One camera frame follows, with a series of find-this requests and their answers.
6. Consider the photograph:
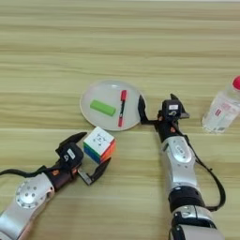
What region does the multicoloured puzzle cube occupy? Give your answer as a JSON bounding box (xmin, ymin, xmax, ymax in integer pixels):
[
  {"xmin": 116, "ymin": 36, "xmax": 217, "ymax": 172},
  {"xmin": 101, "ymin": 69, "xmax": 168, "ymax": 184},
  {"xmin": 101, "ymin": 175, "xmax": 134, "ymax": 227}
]
[{"xmin": 82, "ymin": 126, "xmax": 117, "ymax": 165}]

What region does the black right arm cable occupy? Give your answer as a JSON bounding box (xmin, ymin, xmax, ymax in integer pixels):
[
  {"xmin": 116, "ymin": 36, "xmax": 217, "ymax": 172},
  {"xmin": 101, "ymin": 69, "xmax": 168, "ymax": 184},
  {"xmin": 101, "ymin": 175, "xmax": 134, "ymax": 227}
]
[{"xmin": 174, "ymin": 125, "xmax": 227, "ymax": 212}]

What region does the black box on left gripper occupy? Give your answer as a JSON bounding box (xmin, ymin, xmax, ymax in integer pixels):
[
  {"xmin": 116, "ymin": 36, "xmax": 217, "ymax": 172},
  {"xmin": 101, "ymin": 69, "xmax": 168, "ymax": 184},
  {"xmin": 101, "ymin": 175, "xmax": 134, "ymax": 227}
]
[{"xmin": 59, "ymin": 142, "xmax": 84, "ymax": 165}]

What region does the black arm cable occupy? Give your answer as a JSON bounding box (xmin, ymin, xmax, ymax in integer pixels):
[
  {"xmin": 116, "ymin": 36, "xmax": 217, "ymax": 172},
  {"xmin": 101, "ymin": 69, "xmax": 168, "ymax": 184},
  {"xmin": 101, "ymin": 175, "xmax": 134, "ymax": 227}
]
[
  {"xmin": 174, "ymin": 125, "xmax": 227, "ymax": 212},
  {"xmin": 0, "ymin": 165, "xmax": 60, "ymax": 179}
]

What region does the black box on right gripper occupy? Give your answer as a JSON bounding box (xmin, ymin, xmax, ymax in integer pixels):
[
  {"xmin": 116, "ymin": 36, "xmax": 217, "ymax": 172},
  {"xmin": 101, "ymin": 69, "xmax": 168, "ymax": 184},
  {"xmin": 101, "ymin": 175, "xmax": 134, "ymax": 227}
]
[{"xmin": 161, "ymin": 98, "xmax": 183, "ymax": 119}]

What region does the red marker pen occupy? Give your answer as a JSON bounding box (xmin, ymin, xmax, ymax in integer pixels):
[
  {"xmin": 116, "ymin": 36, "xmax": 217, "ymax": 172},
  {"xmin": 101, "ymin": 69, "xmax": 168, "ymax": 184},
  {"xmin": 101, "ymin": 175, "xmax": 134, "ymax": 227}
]
[{"xmin": 117, "ymin": 89, "xmax": 128, "ymax": 128}]

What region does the clear bottle with red cap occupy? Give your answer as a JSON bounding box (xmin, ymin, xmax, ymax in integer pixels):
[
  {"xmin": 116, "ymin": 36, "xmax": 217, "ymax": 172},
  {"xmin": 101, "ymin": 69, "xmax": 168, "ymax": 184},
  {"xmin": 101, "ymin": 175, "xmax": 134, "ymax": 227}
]
[{"xmin": 201, "ymin": 75, "xmax": 240, "ymax": 134}]

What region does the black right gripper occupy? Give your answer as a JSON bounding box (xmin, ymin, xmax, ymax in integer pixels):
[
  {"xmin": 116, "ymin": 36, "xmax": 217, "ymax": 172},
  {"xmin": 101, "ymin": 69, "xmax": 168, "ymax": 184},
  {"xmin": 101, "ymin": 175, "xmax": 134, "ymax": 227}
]
[{"xmin": 137, "ymin": 93, "xmax": 190, "ymax": 143}]

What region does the white round plate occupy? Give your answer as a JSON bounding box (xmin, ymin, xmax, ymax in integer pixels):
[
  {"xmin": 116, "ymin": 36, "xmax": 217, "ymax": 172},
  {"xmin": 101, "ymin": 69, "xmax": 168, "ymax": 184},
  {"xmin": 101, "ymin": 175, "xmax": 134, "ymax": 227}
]
[{"xmin": 79, "ymin": 79, "xmax": 146, "ymax": 132}]

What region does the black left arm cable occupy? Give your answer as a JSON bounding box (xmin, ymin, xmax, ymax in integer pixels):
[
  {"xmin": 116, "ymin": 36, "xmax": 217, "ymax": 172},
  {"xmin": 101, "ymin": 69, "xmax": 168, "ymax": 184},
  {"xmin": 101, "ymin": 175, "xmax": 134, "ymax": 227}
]
[{"xmin": 0, "ymin": 165, "xmax": 60, "ymax": 179}]

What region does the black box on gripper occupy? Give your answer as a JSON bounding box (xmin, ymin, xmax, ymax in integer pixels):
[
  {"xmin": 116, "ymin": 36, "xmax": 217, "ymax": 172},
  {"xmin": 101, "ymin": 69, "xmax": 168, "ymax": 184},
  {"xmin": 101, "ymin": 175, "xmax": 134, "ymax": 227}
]
[
  {"xmin": 161, "ymin": 98, "xmax": 183, "ymax": 119},
  {"xmin": 59, "ymin": 142, "xmax": 84, "ymax": 165}
]

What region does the green rectangular block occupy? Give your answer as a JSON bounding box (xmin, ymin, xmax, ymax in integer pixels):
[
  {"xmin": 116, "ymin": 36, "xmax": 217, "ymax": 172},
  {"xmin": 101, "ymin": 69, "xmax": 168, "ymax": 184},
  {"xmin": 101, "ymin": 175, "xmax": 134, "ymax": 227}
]
[{"xmin": 89, "ymin": 99, "xmax": 117, "ymax": 118}]

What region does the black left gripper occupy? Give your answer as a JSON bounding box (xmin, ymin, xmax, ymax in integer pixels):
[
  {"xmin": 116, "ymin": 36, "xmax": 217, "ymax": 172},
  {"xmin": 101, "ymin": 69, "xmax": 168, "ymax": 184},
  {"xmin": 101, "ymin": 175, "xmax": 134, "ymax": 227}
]
[{"xmin": 43, "ymin": 131, "xmax": 113, "ymax": 192}]

